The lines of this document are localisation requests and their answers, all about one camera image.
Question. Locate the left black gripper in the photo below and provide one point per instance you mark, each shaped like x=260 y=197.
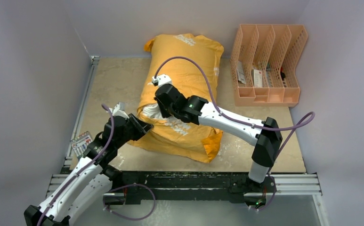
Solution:
x=141 y=127

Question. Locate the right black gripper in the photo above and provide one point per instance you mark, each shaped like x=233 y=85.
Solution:
x=165 y=114

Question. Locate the white pillow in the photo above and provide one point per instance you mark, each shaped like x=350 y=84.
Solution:
x=151 y=111

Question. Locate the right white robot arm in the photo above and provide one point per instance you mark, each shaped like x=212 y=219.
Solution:
x=264 y=136

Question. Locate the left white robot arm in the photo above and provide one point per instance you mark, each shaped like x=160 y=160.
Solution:
x=91 y=178

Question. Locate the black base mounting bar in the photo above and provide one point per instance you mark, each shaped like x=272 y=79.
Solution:
x=132 y=187

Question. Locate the marker pen pack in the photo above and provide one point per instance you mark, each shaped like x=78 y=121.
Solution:
x=80 y=143

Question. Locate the white paper packet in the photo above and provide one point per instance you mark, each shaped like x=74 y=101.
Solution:
x=240 y=73

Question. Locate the white label box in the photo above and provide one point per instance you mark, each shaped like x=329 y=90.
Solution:
x=257 y=78

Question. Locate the pink plastic file organizer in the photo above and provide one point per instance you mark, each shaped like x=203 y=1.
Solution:
x=274 y=49

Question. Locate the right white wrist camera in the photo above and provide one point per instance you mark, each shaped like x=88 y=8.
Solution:
x=160 y=80

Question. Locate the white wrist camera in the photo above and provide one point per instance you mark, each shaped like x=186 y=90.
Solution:
x=119 y=110
x=160 y=80

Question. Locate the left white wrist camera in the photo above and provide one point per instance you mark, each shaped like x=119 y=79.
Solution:
x=119 y=110

